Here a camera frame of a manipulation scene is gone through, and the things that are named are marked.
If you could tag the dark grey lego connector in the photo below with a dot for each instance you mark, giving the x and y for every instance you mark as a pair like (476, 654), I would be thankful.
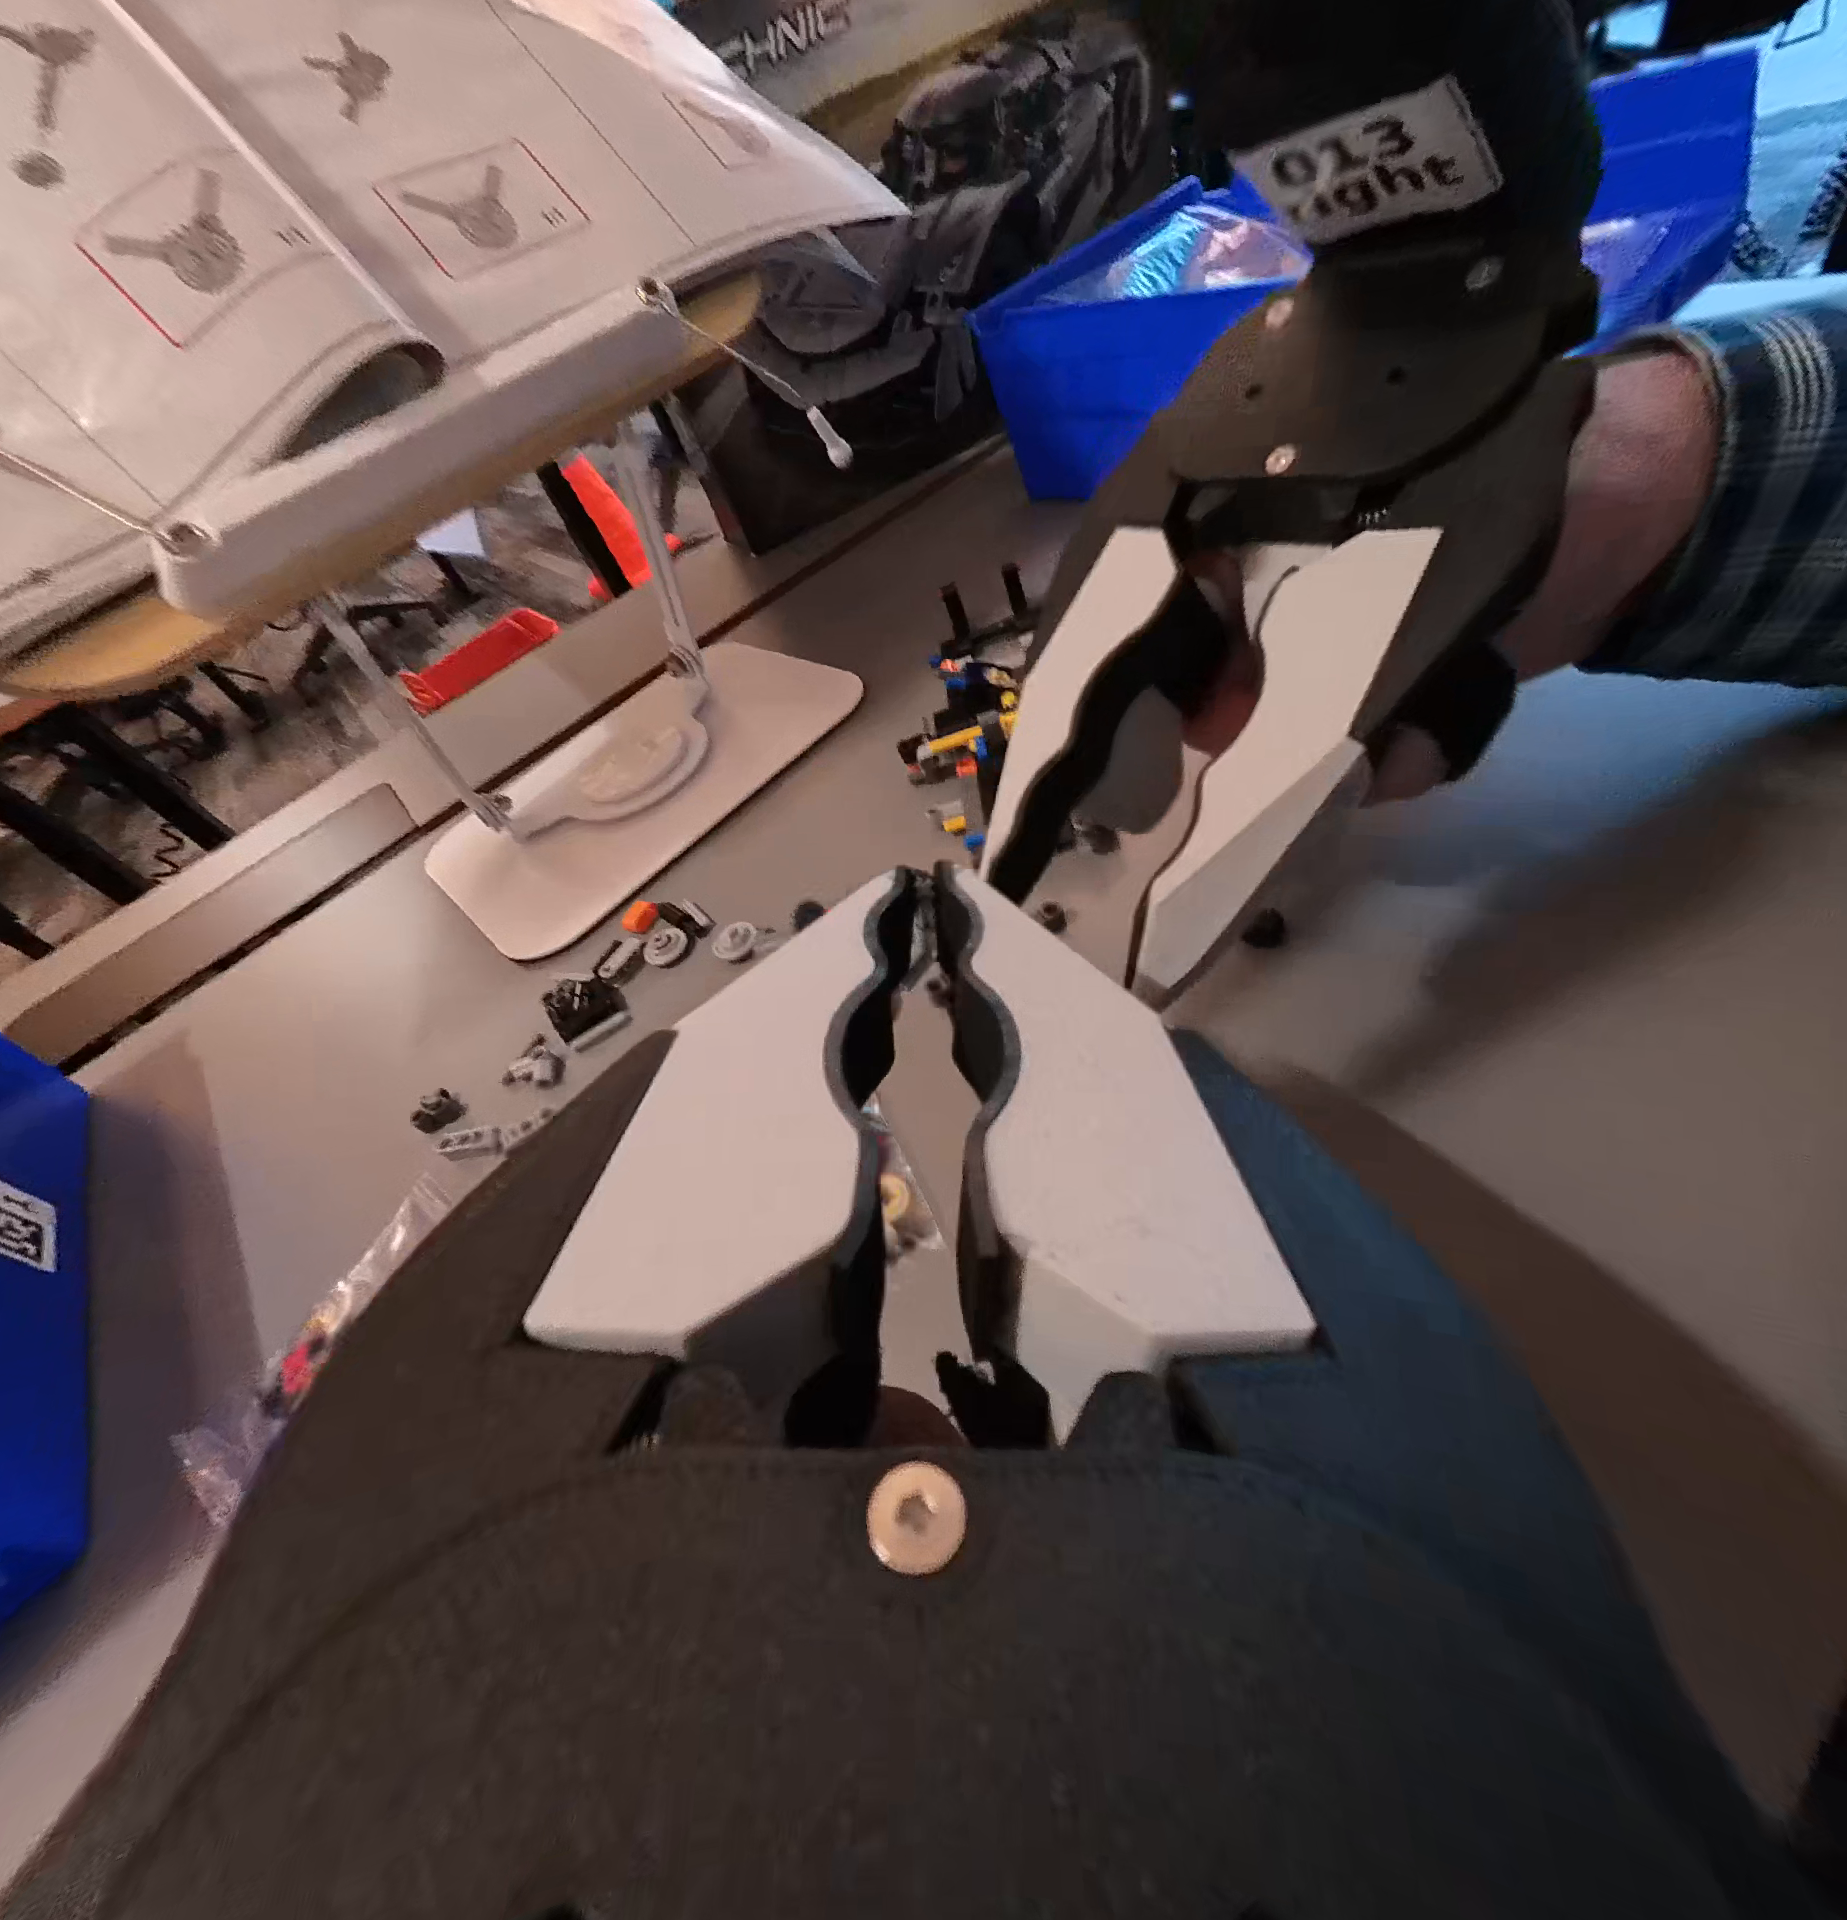
(438, 1109)

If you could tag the partly built lego model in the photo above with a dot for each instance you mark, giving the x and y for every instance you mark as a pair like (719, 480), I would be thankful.
(971, 704)

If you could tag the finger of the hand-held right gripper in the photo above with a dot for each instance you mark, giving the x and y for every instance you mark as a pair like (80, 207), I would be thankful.
(1072, 674)
(1312, 657)

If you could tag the person's right hand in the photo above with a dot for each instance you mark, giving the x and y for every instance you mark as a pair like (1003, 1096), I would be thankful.
(1627, 496)

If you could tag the orange lego piece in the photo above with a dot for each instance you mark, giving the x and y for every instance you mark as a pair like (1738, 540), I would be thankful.
(640, 918)

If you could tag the clear plastic bag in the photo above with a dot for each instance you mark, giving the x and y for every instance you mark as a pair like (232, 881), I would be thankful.
(1194, 248)

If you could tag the person's right forearm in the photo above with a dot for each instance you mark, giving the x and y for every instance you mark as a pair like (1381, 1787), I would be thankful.
(1792, 480)

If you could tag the small grey lego connector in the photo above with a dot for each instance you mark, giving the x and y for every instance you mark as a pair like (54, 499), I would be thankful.
(538, 1059)

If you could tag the blue storage bin with tag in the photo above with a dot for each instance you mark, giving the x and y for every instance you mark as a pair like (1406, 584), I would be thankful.
(24, 1350)

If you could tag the lego instruction booklet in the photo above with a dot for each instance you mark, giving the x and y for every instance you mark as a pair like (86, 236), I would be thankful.
(411, 92)

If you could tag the bag of yellow blue pieces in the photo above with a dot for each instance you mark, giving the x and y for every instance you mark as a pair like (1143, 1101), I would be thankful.
(299, 1365)

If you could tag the black and grey lego pin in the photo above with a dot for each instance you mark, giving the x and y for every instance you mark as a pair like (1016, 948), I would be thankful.
(684, 913)

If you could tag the black lego plate assembly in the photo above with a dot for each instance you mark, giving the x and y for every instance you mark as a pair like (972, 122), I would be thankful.
(587, 1007)

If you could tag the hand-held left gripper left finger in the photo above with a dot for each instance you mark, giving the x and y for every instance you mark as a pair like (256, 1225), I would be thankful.
(715, 1200)

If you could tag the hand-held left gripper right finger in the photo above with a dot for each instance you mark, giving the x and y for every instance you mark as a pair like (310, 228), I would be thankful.
(1132, 1200)

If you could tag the white book stand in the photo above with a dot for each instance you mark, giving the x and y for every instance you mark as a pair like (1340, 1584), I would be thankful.
(715, 722)

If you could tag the bag of red lego pieces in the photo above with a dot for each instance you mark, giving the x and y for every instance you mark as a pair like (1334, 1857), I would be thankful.
(901, 1206)

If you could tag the lego set box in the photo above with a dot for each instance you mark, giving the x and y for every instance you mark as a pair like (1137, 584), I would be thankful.
(1014, 149)

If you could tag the plain blue storage bin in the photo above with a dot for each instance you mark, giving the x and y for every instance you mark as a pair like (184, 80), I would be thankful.
(1675, 193)
(1104, 375)

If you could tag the grey three-hole lego beam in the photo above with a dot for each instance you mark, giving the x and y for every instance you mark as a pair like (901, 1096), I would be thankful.
(476, 1137)

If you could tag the grey lego pulley wheel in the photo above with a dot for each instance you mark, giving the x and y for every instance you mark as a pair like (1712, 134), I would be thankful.
(732, 941)
(666, 948)

